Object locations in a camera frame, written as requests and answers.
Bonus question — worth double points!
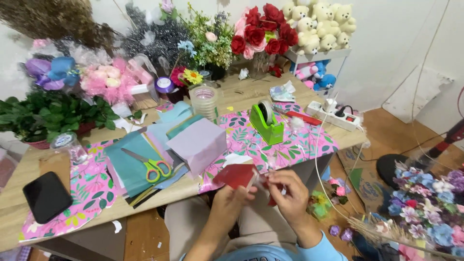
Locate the red paper craft piece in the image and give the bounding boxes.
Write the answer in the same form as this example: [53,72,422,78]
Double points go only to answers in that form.
[212,164,280,207]

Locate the green leafy potted plant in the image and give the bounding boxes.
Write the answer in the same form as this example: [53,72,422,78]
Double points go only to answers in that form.
[0,89,120,150]

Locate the white cable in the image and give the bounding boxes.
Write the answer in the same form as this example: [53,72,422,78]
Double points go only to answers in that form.
[314,91,367,225]

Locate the purple ribbon spool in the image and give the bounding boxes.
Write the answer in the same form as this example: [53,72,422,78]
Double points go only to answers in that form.
[155,76,175,100]

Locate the stack of coloured paper sheets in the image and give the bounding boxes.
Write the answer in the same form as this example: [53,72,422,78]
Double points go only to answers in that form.
[104,101,203,209]

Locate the dried brown grass bunch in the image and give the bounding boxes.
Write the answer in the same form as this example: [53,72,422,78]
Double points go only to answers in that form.
[0,0,118,51]

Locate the pile of cream teddy bears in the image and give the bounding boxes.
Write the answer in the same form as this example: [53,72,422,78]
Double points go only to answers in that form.
[281,0,357,56]

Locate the green white flower arrangement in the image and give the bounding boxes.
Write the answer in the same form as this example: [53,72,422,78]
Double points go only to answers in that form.
[181,3,236,80]

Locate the pink tulle flower bouquet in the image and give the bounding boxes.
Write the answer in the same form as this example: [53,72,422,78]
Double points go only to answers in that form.
[80,56,154,106]

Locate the black smartphone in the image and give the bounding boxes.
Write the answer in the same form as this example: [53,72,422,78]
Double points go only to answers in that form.
[22,171,74,225]

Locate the clear plastic water bottle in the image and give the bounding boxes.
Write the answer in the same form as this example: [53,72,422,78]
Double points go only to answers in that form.
[50,132,89,165]

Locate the blue purple flower bouquet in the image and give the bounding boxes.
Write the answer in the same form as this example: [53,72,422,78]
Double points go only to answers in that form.
[25,55,81,91]

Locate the cardboard box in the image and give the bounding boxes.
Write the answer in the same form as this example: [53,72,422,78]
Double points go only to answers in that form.
[337,145,390,214]

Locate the person's right hand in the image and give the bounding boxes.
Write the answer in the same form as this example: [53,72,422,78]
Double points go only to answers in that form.
[263,170,310,227]

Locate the person's beige trousers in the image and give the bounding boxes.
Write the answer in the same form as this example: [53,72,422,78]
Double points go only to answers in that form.
[164,196,301,261]

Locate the white shelf unit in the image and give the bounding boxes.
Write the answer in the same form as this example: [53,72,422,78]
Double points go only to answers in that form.
[284,47,352,96]

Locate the lilac folded paper sheet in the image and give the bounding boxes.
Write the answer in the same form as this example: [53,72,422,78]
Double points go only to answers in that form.
[166,118,228,179]

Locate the red rose bouquet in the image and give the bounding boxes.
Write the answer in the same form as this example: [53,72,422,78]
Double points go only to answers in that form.
[231,3,299,60]

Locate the pink and blue plush toys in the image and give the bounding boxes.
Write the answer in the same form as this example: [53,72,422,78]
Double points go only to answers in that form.
[294,60,337,91]

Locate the crumpled printed paper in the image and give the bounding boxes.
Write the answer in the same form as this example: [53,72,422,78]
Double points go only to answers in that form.
[269,80,297,103]

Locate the red utility knife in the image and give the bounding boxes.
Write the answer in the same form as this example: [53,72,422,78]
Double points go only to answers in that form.
[274,107,323,126]

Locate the stack of clear tape rolls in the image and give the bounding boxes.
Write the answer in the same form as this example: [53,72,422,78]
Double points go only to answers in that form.
[189,86,219,122]

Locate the green tape dispenser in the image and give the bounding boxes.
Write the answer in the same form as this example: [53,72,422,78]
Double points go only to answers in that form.
[249,100,285,146]

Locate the black fan base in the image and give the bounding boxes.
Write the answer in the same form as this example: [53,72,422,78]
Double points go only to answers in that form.
[376,154,417,181]

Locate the person's left hand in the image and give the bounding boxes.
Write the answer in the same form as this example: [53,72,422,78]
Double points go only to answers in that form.
[211,185,258,230]

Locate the green tissue flower bundle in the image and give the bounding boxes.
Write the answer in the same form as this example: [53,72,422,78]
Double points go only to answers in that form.
[307,190,332,222]

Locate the silver tinsel bunch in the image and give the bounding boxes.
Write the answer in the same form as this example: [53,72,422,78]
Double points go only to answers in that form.
[121,4,193,67]

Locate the pink floral wrapping paper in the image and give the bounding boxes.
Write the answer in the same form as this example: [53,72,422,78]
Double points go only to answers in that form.
[19,102,340,243]

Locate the heap of pastel artificial flowers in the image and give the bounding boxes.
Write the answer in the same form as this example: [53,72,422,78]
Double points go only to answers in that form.
[350,161,464,261]

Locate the green yellow handled scissors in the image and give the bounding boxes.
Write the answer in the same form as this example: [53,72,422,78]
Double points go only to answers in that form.
[121,147,172,183]

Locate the yellow and red artificial flowers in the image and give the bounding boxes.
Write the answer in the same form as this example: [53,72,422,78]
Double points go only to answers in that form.
[170,66,204,89]

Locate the white power strip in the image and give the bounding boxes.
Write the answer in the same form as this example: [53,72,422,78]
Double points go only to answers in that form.
[306,99,362,132]

